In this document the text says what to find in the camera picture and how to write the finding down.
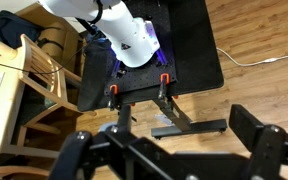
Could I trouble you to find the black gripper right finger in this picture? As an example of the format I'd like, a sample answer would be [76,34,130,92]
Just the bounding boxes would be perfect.
[228,103,288,180]

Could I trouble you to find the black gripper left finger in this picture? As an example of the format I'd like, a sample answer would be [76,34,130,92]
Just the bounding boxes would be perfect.
[48,124,158,180]

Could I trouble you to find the wooden chair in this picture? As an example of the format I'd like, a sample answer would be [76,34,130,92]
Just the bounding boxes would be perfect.
[0,164,52,180]
[0,33,62,159]
[12,33,98,149]

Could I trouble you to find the orange black clamp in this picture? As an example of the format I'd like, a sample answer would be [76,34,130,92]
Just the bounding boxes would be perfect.
[107,83,120,111]
[157,72,172,101]

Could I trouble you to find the black stand table top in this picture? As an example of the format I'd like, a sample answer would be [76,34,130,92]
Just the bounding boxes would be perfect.
[77,0,225,113]

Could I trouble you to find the dark blue backpack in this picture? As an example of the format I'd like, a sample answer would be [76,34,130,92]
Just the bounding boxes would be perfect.
[0,9,42,50]

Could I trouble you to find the black stand leg frame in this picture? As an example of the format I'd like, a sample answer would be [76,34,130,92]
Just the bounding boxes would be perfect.
[117,98,228,140]

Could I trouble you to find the white floor cable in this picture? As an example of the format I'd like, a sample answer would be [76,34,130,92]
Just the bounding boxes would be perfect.
[216,43,288,68]

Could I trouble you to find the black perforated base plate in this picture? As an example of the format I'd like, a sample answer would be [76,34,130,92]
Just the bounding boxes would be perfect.
[108,0,180,104]

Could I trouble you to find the thin black cable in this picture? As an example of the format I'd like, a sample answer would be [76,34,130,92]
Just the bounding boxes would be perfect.
[0,31,98,75]

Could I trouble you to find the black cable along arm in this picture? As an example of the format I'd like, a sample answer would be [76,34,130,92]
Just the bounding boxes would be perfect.
[73,0,106,38]

